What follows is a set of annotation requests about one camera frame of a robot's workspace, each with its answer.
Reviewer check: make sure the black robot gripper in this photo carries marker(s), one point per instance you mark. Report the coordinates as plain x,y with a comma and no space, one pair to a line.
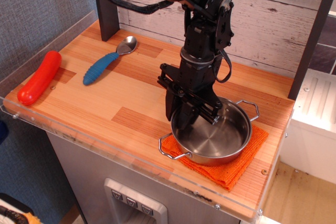
191,86

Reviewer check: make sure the stainless steel pot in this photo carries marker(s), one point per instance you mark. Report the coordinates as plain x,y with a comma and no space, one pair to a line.
217,144

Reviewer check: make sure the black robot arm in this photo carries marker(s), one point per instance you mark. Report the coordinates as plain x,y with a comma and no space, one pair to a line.
207,31

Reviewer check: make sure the orange folded cloth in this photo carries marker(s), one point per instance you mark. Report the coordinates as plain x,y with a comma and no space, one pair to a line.
227,175

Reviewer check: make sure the grey toy fridge cabinet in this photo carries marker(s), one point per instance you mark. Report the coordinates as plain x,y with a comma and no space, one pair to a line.
108,192

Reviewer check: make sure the white toy sink unit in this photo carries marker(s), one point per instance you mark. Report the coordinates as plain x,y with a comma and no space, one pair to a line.
309,145

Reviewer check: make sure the red plastic sausage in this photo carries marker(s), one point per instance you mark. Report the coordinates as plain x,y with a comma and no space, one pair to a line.
41,79

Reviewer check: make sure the clear acrylic edge guard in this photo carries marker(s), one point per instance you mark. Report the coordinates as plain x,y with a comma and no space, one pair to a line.
123,116

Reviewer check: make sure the yellow object bottom left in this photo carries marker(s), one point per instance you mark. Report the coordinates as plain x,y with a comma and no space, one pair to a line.
32,219

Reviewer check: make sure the blue handled metal spoon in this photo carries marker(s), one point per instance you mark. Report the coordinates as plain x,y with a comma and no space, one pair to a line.
127,46

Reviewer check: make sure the dark left shelf post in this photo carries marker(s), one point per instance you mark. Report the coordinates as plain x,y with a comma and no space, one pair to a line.
108,18

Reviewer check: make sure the dark shelf post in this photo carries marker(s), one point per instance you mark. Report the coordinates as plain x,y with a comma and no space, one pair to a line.
108,18
314,36

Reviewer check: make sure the dark right shelf post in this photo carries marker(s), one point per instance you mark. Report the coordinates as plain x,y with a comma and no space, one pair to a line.
314,36

